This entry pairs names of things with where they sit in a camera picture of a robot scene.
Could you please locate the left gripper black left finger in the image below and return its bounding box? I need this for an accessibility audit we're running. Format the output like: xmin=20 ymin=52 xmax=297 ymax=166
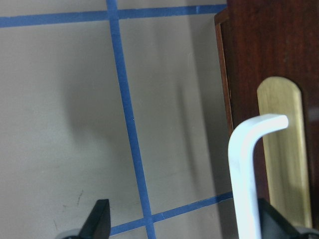
xmin=79 ymin=199 xmax=111 ymax=239

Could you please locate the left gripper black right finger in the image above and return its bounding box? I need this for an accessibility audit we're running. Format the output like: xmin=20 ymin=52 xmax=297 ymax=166
xmin=259 ymin=199 xmax=300 ymax=239

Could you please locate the white drawer handle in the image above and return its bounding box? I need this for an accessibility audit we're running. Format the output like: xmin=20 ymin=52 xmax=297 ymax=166
xmin=228 ymin=114 xmax=289 ymax=239

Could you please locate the dark wooden drawer cabinet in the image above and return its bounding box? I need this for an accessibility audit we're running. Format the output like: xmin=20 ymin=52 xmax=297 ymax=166
xmin=215 ymin=0 xmax=319 ymax=229

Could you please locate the brass handle backplate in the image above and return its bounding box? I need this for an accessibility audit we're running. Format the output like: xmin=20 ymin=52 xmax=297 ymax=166
xmin=257 ymin=77 xmax=313 ymax=228

